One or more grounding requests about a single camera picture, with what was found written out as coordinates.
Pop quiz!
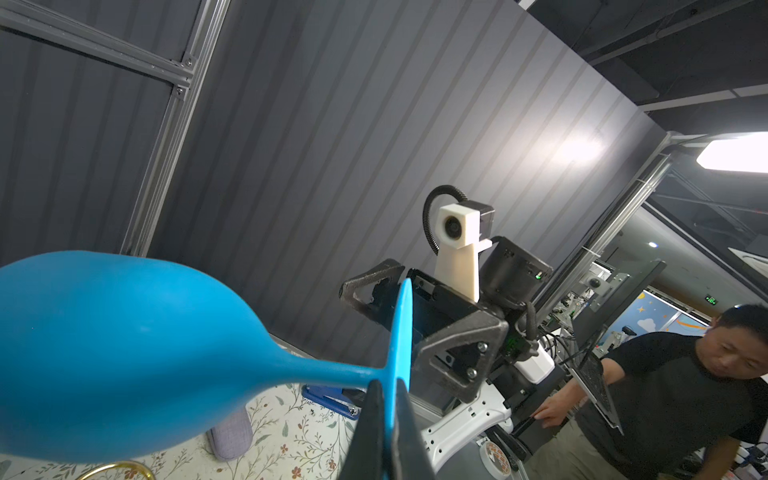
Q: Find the blue wine glass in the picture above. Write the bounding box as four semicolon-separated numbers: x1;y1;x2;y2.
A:
1;251;413;463

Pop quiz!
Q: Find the man in black shirt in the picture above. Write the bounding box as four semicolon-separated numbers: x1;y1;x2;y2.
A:
525;305;767;479

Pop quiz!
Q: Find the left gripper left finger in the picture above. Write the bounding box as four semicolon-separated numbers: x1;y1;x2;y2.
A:
338;380;385;480

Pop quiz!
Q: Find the blue stapler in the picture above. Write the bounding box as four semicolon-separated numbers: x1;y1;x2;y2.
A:
301;385;366;420

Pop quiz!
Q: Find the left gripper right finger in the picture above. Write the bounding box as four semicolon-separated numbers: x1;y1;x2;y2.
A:
391;379;436;480

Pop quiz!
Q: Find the grey oval case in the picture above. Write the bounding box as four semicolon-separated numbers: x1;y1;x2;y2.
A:
206;406;253;462

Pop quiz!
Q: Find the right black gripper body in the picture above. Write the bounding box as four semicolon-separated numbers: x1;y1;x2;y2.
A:
370;268;511;385

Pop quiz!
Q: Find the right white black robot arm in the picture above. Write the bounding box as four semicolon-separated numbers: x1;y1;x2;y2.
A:
339;236;555;470

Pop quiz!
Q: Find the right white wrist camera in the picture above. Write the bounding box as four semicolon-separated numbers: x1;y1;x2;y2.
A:
435;200;495;302

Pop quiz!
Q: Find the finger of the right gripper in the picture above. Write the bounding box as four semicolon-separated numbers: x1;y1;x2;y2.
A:
413;310;509;403
339;259;405;327

